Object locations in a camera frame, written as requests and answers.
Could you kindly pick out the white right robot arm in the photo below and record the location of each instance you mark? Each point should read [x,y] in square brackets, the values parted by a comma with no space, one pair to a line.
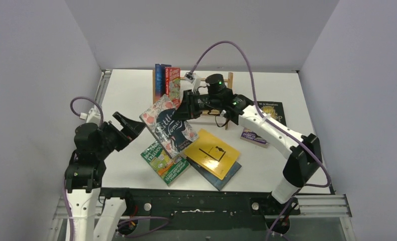
[303,153]

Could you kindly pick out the yellow Little Prince book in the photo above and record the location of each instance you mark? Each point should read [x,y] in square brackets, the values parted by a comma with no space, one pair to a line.
[212,154]

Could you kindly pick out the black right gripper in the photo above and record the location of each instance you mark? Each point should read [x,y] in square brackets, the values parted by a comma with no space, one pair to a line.
[188,105]

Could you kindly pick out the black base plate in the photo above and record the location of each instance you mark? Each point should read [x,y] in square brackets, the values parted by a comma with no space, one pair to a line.
[154,214]

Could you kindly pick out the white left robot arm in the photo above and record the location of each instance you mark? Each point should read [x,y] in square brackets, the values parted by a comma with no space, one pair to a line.
[86,168]

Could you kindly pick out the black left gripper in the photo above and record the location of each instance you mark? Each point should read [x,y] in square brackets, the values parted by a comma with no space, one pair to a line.
[131,129]

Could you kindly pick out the black Moon and Sixpence book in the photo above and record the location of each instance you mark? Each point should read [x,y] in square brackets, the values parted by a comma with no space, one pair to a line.
[275,109]

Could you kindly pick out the wooden book rack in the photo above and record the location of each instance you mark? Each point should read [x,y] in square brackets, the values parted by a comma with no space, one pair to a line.
[185,85]

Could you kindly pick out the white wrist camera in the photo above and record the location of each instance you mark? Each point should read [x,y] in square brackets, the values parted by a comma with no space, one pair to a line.
[93,116]
[194,80]

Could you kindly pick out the purple Treehouse book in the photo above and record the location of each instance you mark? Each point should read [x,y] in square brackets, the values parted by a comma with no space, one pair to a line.
[254,138]

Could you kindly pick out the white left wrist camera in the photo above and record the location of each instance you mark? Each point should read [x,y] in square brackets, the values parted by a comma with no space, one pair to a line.
[93,116]

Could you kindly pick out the Little Women book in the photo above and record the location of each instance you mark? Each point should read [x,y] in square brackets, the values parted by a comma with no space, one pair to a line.
[173,135]

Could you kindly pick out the red 13-Storey Treehouse book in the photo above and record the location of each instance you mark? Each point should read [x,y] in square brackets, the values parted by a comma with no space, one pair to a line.
[172,84]

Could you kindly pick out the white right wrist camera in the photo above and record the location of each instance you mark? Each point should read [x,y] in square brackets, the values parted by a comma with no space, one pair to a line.
[194,80]

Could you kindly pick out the aluminium frame rail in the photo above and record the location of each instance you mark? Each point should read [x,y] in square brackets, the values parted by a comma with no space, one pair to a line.
[319,206]

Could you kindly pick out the green 104-Storey Treehouse book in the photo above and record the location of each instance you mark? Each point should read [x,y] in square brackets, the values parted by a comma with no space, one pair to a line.
[167,168]

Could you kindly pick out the blue Jane Eyre book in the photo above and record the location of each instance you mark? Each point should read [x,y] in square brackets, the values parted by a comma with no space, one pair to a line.
[159,80]

